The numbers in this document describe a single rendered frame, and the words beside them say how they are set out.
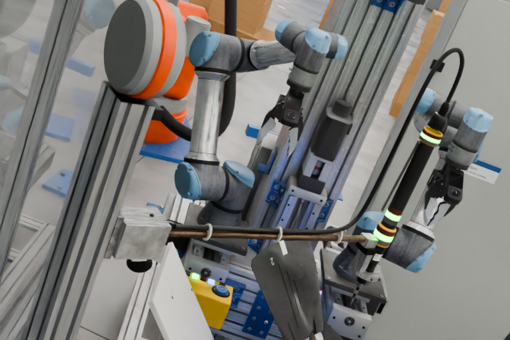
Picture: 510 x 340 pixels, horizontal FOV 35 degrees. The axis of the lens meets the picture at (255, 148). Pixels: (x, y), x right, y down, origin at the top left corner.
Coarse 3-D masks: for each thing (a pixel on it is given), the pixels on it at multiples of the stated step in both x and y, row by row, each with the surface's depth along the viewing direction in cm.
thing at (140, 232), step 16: (128, 208) 141; (144, 208) 143; (128, 224) 136; (144, 224) 138; (160, 224) 140; (112, 240) 137; (128, 240) 137; (144, 240) 139; (160, 240) 141; (128, 256) 139; (144, 256) 141; (160, 256) 143
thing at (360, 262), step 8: (368, 240) 174; (376, 240) 176; (360, 248) 177; (368, 248) 176; (360, 256) 178; (368, 256) 177; (352, 264) 180; (360, 264) 178; (368, 264) 178; (360, 272) 179; (368, 272) 180; (376, 272) 181; (368, 280) 179; (376, 280) 180
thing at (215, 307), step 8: (192, 280) 226; (200, 280) 228; (208, 280) 230; (200, 288) 224; (208, 288) 226; (232, 288) 231; (200, 296) 222; (208, 296) 222; (216, 296) 223; (224, 296) 225; (200, 304) 223; (208, 304) 222; (216, 304) 222; (224, 304) 222; (208, 312) 223; (216, 312) 223; (224, 312) 223; (208, 320) 224; (216, 320) 224; (216, 328) 225
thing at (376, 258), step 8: (448, 104) 167; (440, 112) 167; (432, 120) 168; (440, 120) 167; (440, 128) 168; (376, 248) 178; (384, 248) 178; (376, 256) 178; (376, 264) 180; (360, 280) 181
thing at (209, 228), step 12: (456, 48) 160; (432, 72) 160; (456, 84) 165; (420, 96) 162; (408, 120) 163; (396, 144) 165; (384, 168) 167; (372, 192) 169; (360, 216) 171; (180, 228) 146; (192, 228) 148; (204, 228) 149; (216, 228) 151; (228, 228) 152; (240, 228) 154; (252, 228) 156; (264, 228) 158; (276, 228) 160; (336, 228) 169; (204, 240) 151; (276, 240) 160
